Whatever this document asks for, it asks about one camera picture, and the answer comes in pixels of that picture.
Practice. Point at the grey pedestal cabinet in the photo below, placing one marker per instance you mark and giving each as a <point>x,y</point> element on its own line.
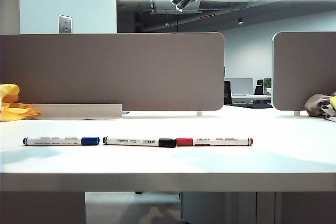
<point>218,208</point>

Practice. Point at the black ceiling spotlight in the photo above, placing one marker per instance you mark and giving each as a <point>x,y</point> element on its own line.
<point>240,20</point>

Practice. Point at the brown desk divider panel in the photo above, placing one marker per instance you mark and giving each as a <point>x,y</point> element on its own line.
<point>118,72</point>
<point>302,72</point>

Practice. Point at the black office chair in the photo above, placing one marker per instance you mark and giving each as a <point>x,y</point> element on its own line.
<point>227,93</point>
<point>259,87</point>

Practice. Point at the beige desk shelf box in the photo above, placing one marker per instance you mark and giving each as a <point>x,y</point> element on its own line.
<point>78,111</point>

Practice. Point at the metal wall switch plate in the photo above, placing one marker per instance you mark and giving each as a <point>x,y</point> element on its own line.
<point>65,23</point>

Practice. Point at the yellow cloth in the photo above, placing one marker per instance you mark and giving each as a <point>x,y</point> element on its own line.
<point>13,108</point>

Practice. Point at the black white marker pen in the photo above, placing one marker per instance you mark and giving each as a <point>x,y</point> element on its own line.
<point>330,117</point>

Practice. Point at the beige desk leg panel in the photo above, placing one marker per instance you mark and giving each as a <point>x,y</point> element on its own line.
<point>42,208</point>
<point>307,208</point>

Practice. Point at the red LED sign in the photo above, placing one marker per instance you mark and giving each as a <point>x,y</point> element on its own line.
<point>207,16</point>

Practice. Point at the green potted plant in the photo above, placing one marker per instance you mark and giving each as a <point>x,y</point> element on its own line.
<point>267,83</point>

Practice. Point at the white background partition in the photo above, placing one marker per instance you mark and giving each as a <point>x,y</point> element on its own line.
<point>240,86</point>

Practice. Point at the black cap whiteboard marker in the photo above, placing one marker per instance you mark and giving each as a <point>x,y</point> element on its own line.
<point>131,141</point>

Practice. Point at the blue cap whiteboard marker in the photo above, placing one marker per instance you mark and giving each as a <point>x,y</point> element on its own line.
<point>52,140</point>

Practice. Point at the brown fabric bag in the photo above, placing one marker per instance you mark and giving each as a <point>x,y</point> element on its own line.
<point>315,104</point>

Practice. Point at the yellow rectangular pad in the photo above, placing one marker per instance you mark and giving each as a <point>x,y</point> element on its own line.
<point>334,102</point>

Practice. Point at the white background desk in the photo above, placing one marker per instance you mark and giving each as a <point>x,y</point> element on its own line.
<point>252,98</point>

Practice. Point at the red cap whiteboard marker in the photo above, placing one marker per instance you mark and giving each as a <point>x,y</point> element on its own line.
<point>215,142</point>

